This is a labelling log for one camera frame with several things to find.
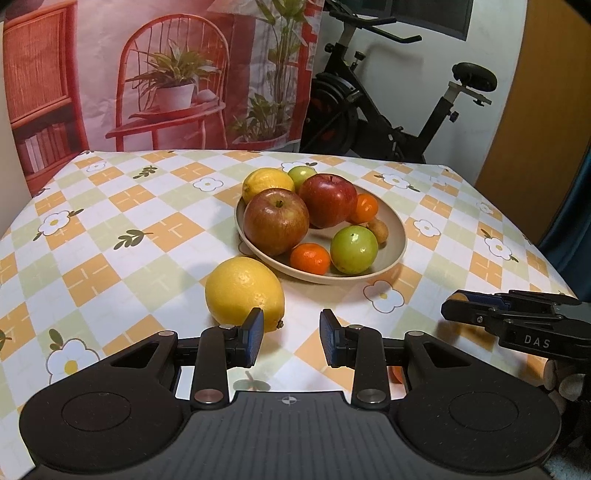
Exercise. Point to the small brown round fruit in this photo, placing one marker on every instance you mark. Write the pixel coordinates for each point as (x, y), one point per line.
(379, 229)

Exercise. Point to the black exercise bike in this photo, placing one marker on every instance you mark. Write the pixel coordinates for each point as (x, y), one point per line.
(369, 110)

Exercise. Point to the orange tangerine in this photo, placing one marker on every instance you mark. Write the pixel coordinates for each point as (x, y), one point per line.
(395, 374)
(310, 257)
(364, 207)

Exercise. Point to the dark red apple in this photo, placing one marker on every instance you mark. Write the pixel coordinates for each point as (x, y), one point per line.
(328, 201)

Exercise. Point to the red chair printed backdrop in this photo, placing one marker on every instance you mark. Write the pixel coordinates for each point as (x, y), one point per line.
(92, 92)

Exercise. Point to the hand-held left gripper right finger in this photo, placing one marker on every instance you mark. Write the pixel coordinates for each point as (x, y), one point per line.
(328, 334)

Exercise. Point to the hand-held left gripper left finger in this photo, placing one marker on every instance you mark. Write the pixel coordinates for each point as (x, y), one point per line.
(255, 332)

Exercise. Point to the small yellow lemon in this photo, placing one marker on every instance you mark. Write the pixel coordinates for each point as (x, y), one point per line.
(263, 182)

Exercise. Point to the large green apple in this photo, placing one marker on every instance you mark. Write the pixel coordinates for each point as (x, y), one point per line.
(354, 249)

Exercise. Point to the person's right hand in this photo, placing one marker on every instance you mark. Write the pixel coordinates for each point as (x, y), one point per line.
(570, 385)

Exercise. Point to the dark teal curtain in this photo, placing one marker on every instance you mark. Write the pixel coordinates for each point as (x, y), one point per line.
(572, 230)

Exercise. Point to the beige oval plate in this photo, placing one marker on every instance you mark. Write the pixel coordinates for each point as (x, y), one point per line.
(319, 236)

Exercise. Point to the dark window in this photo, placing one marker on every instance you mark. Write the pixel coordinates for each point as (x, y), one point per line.
(438, 18)

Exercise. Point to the small green apple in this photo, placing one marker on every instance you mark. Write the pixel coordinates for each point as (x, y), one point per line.
(301, 173)

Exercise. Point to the checked floral tablecloth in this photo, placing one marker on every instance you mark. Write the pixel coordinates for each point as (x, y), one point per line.
(138, 207)

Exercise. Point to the red yellow streaked apple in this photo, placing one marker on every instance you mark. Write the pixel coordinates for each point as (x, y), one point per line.
(276, 221)

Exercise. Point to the large yellow lemon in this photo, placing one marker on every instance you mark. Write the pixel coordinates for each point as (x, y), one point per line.
(240, 290)

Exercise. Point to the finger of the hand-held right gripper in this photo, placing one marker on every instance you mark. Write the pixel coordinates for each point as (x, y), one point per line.
(485, 299)
(466, 311)

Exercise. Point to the wooden door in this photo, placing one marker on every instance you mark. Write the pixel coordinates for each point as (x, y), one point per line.
(545, 138)

